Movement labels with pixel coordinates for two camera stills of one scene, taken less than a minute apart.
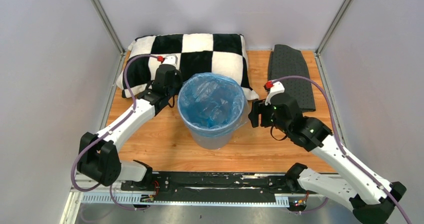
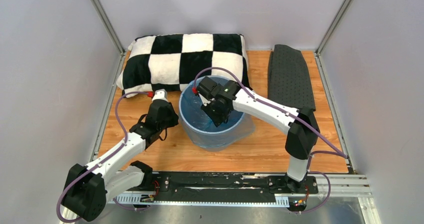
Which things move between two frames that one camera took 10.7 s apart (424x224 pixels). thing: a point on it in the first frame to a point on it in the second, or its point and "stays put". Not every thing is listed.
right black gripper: (258, 106) to (217, 120)
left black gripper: (177, 76) to (174, 120)
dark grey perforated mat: (285, 61) stays put
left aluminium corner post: (104, 19) stays put
